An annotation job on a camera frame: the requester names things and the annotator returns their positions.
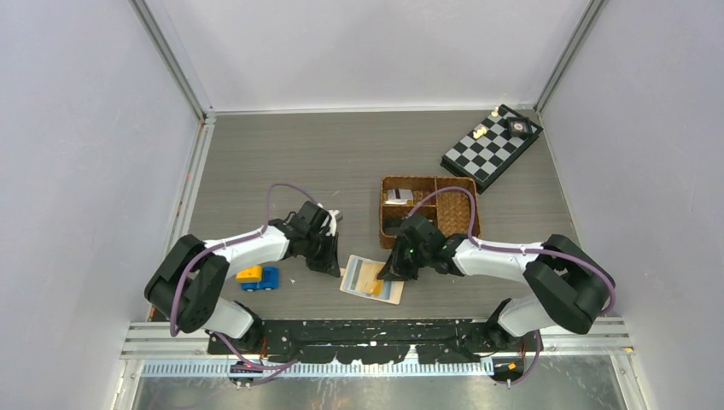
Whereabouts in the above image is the beige leather card holder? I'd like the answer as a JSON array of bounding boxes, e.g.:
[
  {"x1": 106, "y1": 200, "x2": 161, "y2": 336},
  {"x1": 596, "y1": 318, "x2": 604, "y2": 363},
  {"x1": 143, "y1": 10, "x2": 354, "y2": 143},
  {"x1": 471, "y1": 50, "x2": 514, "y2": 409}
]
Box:
[{"x1": 339, "y1": 255, "x2": 404, "y2": 305}]

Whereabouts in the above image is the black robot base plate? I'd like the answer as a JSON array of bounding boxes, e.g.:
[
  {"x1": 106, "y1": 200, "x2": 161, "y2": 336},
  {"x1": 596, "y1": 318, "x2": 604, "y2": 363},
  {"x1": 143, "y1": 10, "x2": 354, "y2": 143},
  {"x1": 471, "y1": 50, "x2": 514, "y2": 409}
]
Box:
[{"x1": 207, "y1": 319, "x2": 542, "y2": 366}]

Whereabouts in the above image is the black white chessboard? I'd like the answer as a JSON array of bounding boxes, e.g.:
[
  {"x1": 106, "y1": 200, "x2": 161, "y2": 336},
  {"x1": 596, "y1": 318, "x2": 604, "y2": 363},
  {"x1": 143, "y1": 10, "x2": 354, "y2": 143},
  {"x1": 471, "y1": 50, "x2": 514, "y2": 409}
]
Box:
[{"x1": 441, "y1": 104, "x2": 543, "y2": 194}]

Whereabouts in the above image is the blue yellow toy car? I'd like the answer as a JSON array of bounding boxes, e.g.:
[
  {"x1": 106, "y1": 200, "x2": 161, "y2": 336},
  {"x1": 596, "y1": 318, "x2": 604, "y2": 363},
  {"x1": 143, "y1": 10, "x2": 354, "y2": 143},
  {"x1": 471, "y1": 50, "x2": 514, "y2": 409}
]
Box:
[{"x1": 235, "y1": 266, "x2": 280, "y2": 292}]

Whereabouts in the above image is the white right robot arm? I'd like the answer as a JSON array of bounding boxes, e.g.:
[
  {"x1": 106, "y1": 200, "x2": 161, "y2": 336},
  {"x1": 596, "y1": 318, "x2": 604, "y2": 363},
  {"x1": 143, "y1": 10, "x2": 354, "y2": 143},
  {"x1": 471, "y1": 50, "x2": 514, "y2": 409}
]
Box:
[{"x1": 377, "y1": 214, "x2": 616, "y2": 351}]

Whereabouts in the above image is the gold black-striped card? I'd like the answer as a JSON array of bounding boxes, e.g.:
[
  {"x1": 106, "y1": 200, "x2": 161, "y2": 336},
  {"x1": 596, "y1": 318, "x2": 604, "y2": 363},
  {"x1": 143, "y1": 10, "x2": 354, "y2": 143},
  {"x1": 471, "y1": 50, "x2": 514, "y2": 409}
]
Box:
[{"x1": 350, "y1": 261, "x2": 380, "y2": 293}]

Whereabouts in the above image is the woven wicker divided basket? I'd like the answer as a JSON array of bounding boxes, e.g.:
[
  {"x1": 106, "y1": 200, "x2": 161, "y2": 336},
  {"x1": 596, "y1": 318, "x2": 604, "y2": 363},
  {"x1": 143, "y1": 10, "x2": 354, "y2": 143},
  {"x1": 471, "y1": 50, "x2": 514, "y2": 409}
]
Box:
[{"x1": 378, "y1": 175, "x2": 482, "y2": 249}]

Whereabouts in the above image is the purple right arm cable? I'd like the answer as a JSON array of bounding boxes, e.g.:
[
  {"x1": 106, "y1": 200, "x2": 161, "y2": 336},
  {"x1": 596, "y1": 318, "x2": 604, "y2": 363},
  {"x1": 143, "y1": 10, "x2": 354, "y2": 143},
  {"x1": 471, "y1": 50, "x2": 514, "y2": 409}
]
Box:
[{"x1": 406, "y1": 185, "x2": 617, "y2": 388}]

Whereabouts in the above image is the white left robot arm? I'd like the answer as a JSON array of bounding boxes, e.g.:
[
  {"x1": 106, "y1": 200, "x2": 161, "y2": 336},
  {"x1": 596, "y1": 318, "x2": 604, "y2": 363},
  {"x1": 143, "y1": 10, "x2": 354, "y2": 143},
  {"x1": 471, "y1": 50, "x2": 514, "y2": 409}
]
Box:
[{"x1": 143, "y1": 201, "x2": 341, "y2": 354}]

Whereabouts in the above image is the small black square box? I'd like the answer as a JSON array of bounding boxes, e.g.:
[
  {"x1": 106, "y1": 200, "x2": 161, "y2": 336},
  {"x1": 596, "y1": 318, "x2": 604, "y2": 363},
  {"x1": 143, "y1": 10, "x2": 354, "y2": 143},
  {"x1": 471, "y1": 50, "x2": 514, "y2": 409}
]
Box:
[{"x1": 506, "y1": 116, "x2": 534, "y2": 139}]

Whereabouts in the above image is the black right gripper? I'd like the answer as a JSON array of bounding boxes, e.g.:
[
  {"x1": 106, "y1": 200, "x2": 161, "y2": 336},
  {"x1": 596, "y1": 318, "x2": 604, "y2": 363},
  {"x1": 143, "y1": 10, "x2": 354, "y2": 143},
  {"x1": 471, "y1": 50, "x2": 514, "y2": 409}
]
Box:
[{"x1": 378, "y1": 236, "x2": 430, "y2": 283}]

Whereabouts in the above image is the aluminium frame rail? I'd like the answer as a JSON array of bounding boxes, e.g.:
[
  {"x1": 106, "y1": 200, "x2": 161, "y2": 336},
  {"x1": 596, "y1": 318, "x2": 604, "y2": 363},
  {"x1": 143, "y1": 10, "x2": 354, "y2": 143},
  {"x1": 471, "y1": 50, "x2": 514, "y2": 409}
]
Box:
[{"x1": 129, "y1": 0, "x2": 217, "y2": 250}]

